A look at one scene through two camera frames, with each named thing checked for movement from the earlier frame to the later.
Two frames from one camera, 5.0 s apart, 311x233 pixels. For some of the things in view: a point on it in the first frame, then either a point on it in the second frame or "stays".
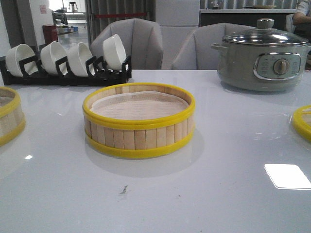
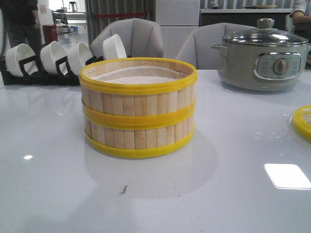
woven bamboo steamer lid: (302, 122) stays
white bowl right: (114, 52) stays
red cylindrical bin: (50, 33) stays
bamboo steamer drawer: (12, 121) -> (138, 91)
